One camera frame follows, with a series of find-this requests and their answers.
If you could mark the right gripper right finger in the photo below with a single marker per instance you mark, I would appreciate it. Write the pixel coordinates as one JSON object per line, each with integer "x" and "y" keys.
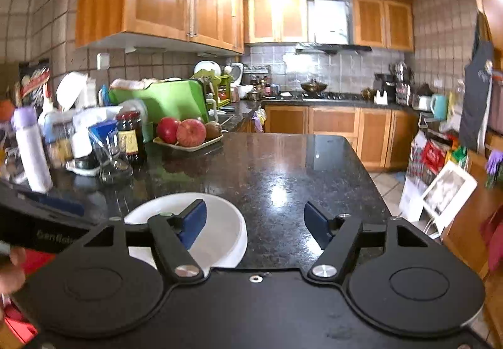
{"x": 321, "y": 227}

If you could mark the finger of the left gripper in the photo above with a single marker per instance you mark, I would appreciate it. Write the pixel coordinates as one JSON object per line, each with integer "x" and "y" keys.
{"x": 52, "y": 204}

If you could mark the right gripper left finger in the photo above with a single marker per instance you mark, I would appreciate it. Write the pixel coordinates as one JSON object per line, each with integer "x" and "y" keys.
{"x": 190, "y": 222}

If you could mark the person left hand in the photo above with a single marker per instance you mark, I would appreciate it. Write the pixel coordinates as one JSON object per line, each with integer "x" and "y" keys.
{"x": 12, "y": 273}

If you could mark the clear glass cup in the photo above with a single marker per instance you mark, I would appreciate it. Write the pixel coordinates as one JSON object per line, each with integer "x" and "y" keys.
{"x": 114, "y": 166}

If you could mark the blue tissue pack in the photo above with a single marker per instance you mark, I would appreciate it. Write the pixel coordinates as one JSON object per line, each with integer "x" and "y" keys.
{"x": 105, "y": 134}

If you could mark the red apple right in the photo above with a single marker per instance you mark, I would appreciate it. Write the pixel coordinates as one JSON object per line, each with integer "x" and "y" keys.
{"x": 191, "y": 133}

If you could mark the red apple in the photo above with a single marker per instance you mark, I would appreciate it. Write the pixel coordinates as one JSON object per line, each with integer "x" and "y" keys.
{"x": 167, "y": 129}
{"x": 191, "y": 133}

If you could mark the brown kiwi fruit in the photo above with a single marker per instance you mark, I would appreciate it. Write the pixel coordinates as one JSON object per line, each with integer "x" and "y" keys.
{"x": 213, "y": 130}

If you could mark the dark sauce jar red lid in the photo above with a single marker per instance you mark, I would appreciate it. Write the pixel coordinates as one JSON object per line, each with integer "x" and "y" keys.
{"x": 131, "y": 137}

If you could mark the red apple left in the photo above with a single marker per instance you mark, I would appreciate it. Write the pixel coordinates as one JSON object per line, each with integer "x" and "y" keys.
{"x": 167, "y": 129}

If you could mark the green cutting board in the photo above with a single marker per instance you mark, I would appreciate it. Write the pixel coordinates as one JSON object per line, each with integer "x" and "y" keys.
{"x": 182, "y": 99}

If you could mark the white gift box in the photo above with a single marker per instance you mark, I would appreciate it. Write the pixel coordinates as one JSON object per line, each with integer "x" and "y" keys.
{"x": 446, "y": 196}

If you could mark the wok on stove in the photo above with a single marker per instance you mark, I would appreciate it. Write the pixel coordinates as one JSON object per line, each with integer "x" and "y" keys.
{"x": 313, "y": 86}

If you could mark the red cloth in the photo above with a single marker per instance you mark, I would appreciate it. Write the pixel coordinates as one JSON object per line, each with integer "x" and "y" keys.
{"x": 492, "y": 234}

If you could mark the dark hanging apron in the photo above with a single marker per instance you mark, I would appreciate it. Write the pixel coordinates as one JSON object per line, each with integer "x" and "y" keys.
{"x": 478, "y": 89}

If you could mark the wooden upper cabinets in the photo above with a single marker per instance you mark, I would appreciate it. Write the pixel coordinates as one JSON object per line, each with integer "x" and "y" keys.
{"x": 224, "y": 27}

